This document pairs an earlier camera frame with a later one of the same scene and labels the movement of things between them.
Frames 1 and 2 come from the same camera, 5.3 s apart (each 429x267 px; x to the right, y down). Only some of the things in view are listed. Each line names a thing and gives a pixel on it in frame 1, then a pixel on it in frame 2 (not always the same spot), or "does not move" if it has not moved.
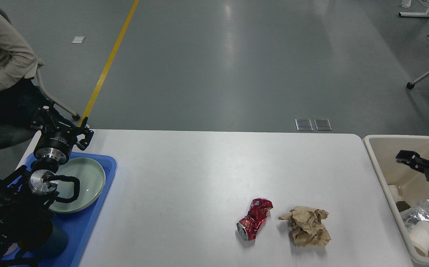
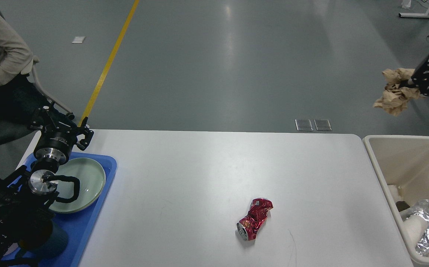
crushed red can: (247, 226) does not move
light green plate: (92, 178) does not move
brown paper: (305, 227) -> (395, 99)
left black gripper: (56, 141) does not move
